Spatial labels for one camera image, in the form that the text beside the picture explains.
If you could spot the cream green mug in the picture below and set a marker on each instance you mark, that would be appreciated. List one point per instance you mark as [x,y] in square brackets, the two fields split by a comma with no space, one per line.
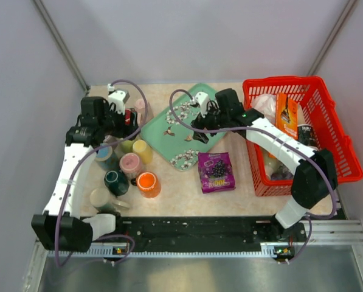
[104,201]

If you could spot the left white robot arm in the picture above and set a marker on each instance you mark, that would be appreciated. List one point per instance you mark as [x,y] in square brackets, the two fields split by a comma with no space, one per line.
[59,226]

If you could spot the green floral tray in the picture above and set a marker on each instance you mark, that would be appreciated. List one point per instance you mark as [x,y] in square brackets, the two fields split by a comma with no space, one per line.
[173,141]

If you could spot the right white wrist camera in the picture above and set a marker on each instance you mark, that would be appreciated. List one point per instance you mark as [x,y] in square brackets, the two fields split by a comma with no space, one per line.
[201,99]

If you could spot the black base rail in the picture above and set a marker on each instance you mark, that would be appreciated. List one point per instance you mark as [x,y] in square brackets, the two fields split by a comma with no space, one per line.
[203,234]

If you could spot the blue teal mug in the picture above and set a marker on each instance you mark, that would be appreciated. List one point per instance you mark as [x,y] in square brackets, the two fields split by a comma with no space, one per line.
[107,159]

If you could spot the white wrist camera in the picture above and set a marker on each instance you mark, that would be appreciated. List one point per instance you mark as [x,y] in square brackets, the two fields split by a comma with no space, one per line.
[117,99]
[201,99]

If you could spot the orange mug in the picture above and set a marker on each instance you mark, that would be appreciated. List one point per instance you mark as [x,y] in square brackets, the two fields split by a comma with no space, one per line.
[148,185]

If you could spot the red plastic basket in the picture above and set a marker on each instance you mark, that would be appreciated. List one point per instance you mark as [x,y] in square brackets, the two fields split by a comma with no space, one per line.
[320,111]

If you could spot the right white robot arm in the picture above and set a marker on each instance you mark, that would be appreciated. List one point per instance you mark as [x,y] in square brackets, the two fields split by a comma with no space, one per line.
[313,170]

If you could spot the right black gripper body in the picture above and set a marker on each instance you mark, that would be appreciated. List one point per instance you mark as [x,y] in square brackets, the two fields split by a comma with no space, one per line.
[212,121]

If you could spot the tall orange box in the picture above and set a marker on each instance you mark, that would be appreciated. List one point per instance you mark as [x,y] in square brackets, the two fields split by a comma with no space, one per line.
[286,115]

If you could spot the pink floral mug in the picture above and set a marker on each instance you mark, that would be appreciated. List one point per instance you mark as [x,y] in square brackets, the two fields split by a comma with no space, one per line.
[131,165]

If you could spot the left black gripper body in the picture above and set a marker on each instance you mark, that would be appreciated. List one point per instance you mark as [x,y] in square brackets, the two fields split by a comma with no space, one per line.
[114,123]

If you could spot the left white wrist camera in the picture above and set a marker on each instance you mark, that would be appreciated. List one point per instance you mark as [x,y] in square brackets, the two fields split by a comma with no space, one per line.
[117,99]

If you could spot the yellow mug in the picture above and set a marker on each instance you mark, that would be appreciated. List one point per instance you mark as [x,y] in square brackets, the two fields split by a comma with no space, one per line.
[143,150]

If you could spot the white plastic bag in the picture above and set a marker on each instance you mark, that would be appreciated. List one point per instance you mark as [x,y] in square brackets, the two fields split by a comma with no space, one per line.
[266,104]

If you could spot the dark teal mug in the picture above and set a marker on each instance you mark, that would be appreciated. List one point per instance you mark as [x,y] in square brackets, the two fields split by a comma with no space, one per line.
[116,182]

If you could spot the light green mug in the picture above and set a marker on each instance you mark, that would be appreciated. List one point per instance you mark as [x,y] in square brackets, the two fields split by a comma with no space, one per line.
[127,145]

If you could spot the purple snack bag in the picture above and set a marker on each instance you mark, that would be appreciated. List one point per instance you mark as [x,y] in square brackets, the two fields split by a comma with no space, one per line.
[215,172]

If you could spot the pink cream mug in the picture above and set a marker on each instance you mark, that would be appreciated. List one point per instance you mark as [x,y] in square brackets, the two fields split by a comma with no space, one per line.
[144,111]

